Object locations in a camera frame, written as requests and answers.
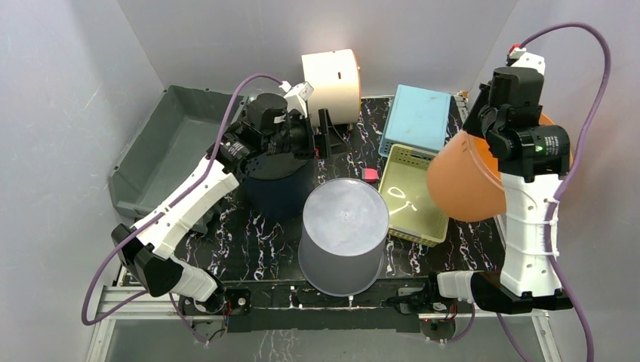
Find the purple cable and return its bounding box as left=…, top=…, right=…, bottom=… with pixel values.
left=494, top=22, right=612, bottom=362
left=81, top=73, right=288, bottom=327

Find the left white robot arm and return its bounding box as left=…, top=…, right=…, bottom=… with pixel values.
left=112, top=93, right=342, bottom=314

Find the cream cylindrical container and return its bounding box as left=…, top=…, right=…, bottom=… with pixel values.
left=301, top=49, right=362, bottom=126

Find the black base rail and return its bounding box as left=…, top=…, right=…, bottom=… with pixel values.
left=189, top=275, right=506, bottom=335

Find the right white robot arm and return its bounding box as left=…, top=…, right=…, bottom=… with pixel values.
left=425, top=66, right=573, bottom=314

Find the dark blue bucket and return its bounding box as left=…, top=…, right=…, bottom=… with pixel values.
left=241, top=154, right=316, bottom=222

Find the light grey plastic bucket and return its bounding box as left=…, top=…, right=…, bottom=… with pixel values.
left=298, top=178, right=389, bottom=297

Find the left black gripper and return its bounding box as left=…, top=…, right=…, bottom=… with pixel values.
left=264, top=111, right=351, bottom=161

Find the light blue plastic basket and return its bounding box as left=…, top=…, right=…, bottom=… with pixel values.
left=378, top=84, right=452, bottom=157

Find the yellow plastic basket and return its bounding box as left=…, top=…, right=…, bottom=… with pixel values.
left=378, top=144, right=449, bottom=247

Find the small pink eraser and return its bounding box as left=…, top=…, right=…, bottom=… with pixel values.
left=361, top=167, right=380, bottom=183

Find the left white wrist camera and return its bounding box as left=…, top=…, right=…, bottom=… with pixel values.
left=278, top=81, right=314, bottom=118

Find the grey plastic bin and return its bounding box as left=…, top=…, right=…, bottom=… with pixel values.
left=108, top=85, right=231, bottom=219

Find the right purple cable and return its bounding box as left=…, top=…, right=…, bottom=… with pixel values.
left=494, top=22, right=612, bottom=362

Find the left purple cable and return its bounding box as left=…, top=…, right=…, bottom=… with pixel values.
left=81, top=73, right=288, bottom=327

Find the orange plastic bucket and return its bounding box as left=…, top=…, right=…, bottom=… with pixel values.
left=426, top=115, right=572, bottom=225

